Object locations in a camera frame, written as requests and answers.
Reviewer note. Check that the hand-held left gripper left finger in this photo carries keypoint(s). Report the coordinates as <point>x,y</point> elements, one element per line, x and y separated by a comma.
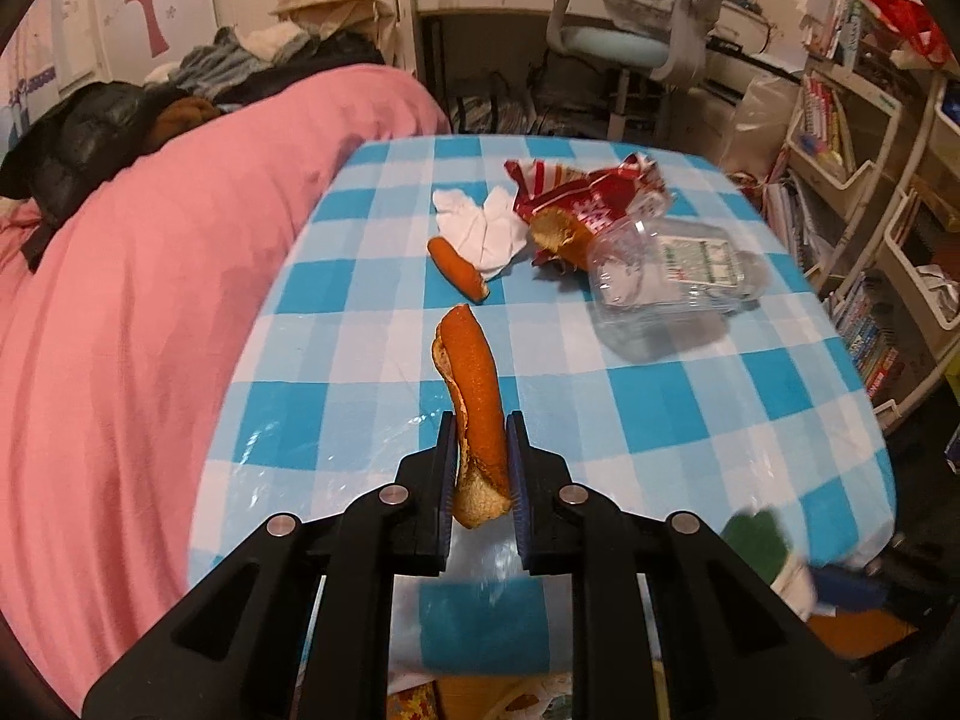
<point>448,465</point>

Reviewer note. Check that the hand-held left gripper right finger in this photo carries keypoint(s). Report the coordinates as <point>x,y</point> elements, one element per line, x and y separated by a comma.
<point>517,480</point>

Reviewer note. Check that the long orange peel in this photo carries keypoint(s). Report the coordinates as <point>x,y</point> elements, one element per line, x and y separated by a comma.
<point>476,390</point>

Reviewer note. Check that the white tissue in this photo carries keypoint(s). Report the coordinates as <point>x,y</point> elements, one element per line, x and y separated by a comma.
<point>480,232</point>

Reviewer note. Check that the clear plastic bottle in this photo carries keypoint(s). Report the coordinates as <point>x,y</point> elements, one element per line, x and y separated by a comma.
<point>675,277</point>

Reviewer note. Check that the red white snack wrapper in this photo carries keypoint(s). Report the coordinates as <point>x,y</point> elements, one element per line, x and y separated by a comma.
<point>592,195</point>

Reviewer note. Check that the small orange peel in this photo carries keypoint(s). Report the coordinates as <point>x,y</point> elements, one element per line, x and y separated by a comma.
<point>454,266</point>

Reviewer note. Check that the blue checkered tablecloth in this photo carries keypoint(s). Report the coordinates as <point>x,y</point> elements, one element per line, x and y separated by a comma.
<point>360,277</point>

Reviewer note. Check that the green white blurred object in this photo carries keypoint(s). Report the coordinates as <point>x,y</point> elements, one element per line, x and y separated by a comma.
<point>757,540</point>

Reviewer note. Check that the pink blanket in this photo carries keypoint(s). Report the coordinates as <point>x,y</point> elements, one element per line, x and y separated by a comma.
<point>150,315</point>

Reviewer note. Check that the striped storage bag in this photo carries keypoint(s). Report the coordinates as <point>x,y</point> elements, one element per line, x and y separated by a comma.
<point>487,116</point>

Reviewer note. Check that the bundle of folders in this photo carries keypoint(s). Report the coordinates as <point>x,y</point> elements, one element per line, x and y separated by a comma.
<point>787,225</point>

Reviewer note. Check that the stack of colourful books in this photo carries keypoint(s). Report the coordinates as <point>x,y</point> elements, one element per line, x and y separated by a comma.
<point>870,337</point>

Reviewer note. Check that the translucent plastic bag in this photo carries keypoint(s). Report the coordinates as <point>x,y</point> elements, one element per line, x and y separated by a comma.
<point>761,127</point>

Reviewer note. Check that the brown cloth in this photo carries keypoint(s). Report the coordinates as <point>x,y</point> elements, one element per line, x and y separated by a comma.
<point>184,120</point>

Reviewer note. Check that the light blue office chair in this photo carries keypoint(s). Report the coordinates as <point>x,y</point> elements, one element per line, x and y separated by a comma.
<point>622,45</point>

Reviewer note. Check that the pile of clothes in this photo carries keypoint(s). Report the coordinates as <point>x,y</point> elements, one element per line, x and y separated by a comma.
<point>247,60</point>

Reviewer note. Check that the row of upright books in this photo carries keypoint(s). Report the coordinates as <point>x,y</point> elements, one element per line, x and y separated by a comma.
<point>821,120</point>

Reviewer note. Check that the white shelf cart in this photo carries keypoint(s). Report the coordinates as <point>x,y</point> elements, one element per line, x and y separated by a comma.
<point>892,187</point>

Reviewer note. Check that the beige hat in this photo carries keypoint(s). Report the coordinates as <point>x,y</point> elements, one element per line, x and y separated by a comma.
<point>330,4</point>

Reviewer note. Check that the black jacket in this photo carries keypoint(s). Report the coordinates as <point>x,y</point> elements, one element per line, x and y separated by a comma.
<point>82,142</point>

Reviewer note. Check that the books on shelf top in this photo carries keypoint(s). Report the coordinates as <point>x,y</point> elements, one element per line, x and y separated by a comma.
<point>832,15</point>

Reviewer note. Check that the red plastic bag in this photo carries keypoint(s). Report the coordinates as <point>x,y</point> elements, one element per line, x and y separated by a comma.
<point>907,22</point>

